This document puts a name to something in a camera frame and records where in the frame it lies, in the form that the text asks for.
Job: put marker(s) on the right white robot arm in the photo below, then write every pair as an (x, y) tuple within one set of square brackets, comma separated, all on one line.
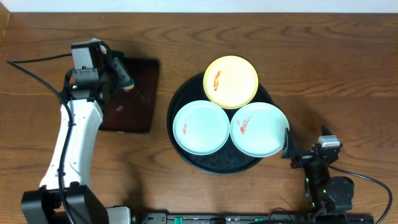
[(331, 197)]

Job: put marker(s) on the round black serving tray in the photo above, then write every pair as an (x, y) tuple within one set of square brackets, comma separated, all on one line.
[(228, 159)]

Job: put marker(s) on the green yellow sponge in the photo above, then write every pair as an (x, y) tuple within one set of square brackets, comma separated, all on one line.
[(125, 80)]

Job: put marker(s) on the yellow plate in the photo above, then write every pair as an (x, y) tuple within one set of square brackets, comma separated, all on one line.
[(230, 82)]

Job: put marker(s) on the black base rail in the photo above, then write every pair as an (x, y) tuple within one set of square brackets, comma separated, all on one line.
[(163, 218)]

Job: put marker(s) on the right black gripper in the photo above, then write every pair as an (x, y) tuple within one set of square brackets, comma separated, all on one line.
[(302, 159)]

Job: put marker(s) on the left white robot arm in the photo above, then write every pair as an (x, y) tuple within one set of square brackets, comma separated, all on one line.
[(64, 194)]

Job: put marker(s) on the light blue plate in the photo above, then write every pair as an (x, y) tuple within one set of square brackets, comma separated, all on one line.
[(201, 127), (258, 129)]

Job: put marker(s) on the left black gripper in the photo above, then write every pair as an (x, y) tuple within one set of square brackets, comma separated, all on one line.
[(110, 76)]

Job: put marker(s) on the dark rectangular tray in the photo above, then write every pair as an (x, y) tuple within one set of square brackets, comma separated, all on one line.
[(131, 111)]

